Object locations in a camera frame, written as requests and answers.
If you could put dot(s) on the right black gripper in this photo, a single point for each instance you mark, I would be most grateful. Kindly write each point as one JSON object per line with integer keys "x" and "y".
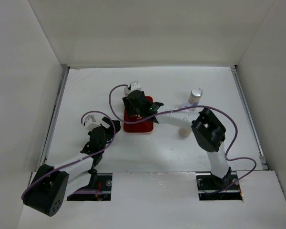
{"x": 129, "y": 104}

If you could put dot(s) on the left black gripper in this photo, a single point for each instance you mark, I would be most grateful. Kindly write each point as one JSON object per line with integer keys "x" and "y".
{"x": 109, "y": 131}

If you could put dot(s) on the red label jar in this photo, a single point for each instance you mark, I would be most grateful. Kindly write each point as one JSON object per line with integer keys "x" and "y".
{"x": 186, "y": 107}

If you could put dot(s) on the yellow cap spice bottle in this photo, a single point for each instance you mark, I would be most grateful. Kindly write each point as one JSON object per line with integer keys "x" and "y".
{"x": 184, "y": 132}

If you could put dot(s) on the blue label silver cap bottle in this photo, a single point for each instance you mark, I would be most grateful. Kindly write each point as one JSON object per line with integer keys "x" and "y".
{"x": 195, "y": 96}

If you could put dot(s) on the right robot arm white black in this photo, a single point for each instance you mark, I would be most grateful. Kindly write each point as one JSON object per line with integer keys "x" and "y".
{"x": 209, "y": 132}

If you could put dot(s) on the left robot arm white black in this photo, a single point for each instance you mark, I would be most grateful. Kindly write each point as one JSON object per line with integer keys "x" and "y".
{"x": 74, "y": 179}

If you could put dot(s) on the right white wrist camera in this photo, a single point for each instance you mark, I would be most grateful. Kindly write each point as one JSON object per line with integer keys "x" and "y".
{"x": 133, "y": 86}

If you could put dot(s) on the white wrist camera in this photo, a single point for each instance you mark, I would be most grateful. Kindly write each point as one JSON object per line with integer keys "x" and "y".
{"x": 91, "y": 123}
{"x": 133, "y": 86}

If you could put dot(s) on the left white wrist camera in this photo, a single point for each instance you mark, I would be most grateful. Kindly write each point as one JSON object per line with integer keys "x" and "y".
{"x": 91, "y": 123}

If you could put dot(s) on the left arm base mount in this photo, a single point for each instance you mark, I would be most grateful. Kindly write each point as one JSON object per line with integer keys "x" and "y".
{"x": 98, "y": 189}

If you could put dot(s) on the left metal side rail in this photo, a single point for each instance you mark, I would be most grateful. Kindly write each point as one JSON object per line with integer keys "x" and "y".
{"x": 48, "y": 139}

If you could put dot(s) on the metal side rail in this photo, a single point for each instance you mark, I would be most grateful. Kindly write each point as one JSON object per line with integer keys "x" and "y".
{"x": 48, "y": 139}
{"x": 249, "y": 117}

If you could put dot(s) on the right metal side rail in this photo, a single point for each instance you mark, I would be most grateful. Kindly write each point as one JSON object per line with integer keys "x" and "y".
{"x": 249, "y": 117}

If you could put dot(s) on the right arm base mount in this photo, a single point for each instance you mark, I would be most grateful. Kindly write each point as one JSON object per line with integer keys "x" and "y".
{"x": 211, "y": 188}

